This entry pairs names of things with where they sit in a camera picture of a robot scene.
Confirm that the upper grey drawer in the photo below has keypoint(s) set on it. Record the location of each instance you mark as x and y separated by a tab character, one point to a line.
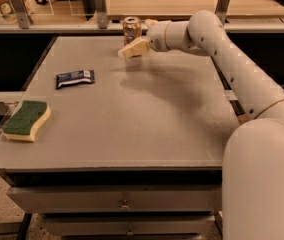
117	198

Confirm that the green and yellow sponge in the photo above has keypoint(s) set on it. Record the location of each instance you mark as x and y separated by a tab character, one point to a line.
26	121

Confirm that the lower grey drawer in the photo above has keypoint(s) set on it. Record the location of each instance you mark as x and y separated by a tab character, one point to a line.
129	225

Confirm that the left metal bracket post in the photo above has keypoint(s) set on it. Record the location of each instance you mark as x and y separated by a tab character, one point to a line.
23	19

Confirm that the middle metal bracket post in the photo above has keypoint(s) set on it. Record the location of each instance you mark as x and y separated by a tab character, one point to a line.
101	14

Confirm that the blue rxbar blueberry wrapper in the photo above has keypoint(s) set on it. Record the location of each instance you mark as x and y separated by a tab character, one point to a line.
85	76

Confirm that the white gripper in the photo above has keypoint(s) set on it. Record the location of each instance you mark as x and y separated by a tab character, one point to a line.
156	36

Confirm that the right metal bracket post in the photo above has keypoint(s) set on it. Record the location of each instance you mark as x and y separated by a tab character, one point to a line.
221	9

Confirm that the grey drawer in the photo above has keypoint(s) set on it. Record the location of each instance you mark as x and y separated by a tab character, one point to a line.
117	198
129	225

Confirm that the orange soda can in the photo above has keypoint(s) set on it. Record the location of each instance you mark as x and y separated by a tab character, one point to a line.
131	29

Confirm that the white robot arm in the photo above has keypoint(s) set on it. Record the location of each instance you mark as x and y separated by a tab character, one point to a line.
253	161

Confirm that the metal bracket post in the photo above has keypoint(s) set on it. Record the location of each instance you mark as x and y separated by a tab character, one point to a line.
101	14
23	19
221	9

